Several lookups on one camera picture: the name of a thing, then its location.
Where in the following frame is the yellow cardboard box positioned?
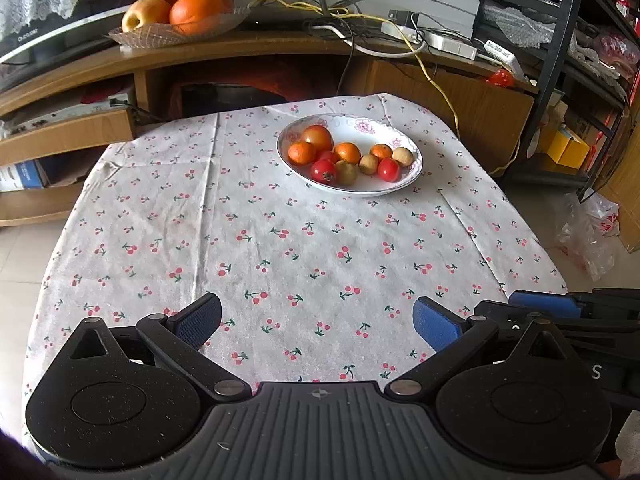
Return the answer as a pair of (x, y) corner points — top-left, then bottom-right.
(546, 127), (590, 169)

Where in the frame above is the tan longan top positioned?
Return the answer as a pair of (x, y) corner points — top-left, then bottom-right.
(359, 154), (380, 176)

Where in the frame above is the cherry print tablecloth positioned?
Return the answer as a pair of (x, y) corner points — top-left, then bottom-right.
(24, 94), (566, 391)

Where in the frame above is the black television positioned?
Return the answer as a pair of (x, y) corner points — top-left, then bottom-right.
(1, 0), (138, 90)

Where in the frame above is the tan longan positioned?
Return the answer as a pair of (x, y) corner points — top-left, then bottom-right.
(393, 146), (416, 168)
(359, 154), (380, 176)
(335, 160), (359, 186)

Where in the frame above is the black metal shelf rack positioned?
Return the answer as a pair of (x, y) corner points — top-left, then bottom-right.
(474, 0), (639, 197)

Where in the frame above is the red cherry tomato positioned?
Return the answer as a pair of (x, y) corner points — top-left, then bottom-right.
(378, 158), (401, 182)
(310, 158), (337, 185)
(318, 151), (341, 164)

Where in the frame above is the white floral ceramic plate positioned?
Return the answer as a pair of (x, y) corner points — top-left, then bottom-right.
(277, 114), (423, 197)

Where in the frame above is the orange tangerine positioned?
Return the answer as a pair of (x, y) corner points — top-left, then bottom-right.
(334, 142), (361, 165)
(370, 143), (393, 160)
(286, 141), (317, 166)

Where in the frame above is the wooden TV cabinet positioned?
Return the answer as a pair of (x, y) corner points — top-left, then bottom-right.
(0, 29), (539, 229)

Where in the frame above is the glass fruit dish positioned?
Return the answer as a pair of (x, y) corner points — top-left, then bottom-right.
(108, 6), (250, 50)

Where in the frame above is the yellow cable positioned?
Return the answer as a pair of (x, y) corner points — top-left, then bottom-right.
(249, 0), (522, 177)

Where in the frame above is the white router box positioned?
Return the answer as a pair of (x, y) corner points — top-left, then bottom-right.
(484, 40), (525, 80)

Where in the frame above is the yellow apple on dish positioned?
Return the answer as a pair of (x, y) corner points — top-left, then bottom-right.
(122, 0), (171, 32)

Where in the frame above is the white power strip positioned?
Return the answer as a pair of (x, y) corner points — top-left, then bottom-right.
(381, 23), (477, 61)

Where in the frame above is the clear plastic bag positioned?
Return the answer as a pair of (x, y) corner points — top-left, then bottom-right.
(554, 191), (620, 282)

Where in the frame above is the large orange on dish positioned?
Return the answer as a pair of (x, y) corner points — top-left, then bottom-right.
(169, 0), (233, 35)

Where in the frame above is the red cherry tomato top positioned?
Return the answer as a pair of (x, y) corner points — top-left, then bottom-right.
(318, 151), (341, 164)

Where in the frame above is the blue white box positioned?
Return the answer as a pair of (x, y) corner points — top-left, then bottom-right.
(0, 160), (49, 193)

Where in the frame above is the large red tomato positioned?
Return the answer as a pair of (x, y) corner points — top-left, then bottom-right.
(300, 125), (333, 152)

